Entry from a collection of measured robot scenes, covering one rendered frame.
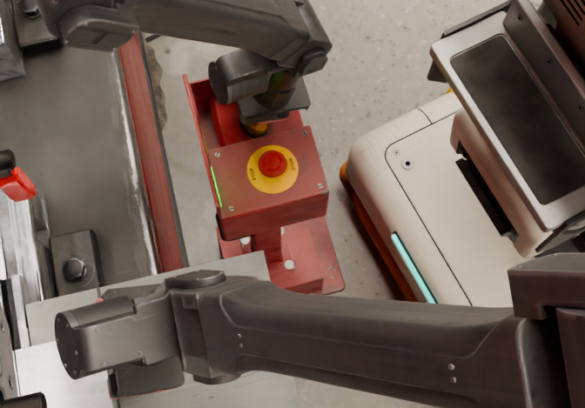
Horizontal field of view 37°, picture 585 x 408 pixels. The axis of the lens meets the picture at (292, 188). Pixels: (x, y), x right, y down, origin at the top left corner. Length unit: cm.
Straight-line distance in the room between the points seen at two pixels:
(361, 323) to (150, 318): 26
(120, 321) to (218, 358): 10
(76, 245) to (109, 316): 36
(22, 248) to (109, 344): 34
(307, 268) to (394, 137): 34
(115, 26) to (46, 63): 46
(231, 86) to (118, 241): 24
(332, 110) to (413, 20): 32
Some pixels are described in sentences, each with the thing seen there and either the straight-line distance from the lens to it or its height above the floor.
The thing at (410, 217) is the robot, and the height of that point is 28.
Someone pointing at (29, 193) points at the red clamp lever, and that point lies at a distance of 83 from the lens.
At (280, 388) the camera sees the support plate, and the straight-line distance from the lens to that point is 93.
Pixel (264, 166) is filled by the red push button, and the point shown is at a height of 81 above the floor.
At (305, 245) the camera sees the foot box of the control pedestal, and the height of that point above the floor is 12.
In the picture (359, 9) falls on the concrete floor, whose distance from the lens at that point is 223.
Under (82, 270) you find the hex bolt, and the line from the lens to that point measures 106.
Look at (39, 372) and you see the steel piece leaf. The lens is 97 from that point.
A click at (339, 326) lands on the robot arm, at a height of 141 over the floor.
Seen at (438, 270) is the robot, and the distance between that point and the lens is 172.
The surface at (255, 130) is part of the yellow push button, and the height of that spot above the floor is 73.
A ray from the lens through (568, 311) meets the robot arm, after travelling 41.
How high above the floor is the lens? 193
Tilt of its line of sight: 72 degrees down
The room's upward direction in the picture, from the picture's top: 1 degrees clockwise
